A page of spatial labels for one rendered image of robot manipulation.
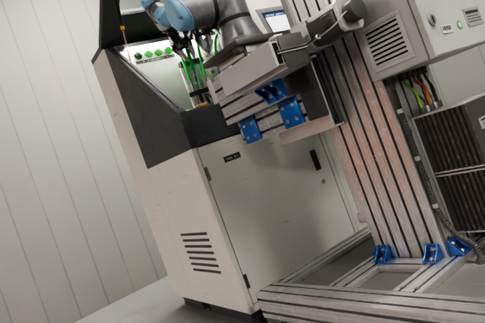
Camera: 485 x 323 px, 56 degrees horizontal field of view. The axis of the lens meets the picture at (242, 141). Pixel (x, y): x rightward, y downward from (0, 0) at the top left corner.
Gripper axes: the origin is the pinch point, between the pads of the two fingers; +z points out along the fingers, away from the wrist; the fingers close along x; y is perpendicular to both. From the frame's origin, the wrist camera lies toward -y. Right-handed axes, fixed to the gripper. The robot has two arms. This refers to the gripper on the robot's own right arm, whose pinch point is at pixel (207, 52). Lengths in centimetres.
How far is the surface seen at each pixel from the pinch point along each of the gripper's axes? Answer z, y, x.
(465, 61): 45, -13, 222
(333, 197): 87, 17, 28
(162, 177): 49, -24, -34
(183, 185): 56, -3, -34
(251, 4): -27, -18, 49
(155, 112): 20.7, -5.1, -33.9
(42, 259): 73, -158, -84
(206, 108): 28.4, 16.7, -20.7
